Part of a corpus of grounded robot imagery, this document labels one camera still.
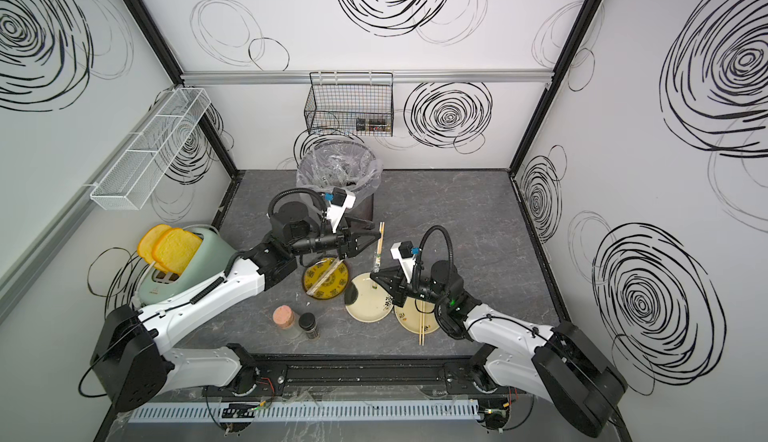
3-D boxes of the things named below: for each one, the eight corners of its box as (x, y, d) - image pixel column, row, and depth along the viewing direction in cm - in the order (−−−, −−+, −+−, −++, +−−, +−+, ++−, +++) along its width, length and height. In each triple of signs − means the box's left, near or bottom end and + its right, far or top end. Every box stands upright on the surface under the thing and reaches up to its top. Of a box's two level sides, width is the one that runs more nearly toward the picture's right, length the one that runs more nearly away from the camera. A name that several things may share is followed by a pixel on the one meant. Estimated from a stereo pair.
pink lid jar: (288, 342, 81) (276, 329, 73) (282, 324, 84) (270, 311, 76) (304, 332, 83) (294, 319, 74) (297, 316, 86) (287, 301, 77)
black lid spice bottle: (306, 338, 82) (298, 327, 74) (309, 325, 84) (300, 312, 76) (319, 338, 82) (312, 327, 74) (321, 325, 84) (314, 312, 76)
